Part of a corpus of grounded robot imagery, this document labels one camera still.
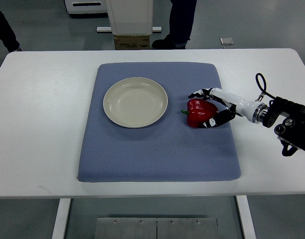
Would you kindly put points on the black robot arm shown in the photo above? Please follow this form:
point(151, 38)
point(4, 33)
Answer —
point(291, 132)

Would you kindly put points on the white machine column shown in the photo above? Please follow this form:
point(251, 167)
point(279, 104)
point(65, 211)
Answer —
point(130, 17)

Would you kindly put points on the person in dark jeans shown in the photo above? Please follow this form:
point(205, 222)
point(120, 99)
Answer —
point(180, 25)

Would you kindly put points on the cardboard box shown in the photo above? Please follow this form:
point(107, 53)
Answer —
point(132, 42)

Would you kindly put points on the metal base plate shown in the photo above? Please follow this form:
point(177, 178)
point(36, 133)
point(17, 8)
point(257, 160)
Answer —
point(156, 228)

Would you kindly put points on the red bell pepper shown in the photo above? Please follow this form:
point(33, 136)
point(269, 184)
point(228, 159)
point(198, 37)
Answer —
point(199, 111)

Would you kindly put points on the white appliance with slot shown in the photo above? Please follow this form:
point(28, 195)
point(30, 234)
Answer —
point(85, 6)

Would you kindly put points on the person in black trousers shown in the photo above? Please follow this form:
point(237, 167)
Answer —
point(7, 35)

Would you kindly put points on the blue textured mat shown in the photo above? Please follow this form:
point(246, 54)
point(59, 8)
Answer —
point(166, 151)

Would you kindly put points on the small grey floor plate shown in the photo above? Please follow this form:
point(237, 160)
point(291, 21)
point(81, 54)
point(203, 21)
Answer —
point(227, 43)

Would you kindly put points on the white table frame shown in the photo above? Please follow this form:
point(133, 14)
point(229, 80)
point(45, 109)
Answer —
point(76, 218)

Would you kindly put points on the cream round plate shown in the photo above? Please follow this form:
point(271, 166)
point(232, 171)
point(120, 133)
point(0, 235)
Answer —
point(135, 102)

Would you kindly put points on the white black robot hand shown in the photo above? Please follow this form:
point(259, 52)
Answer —
point(234, 104)

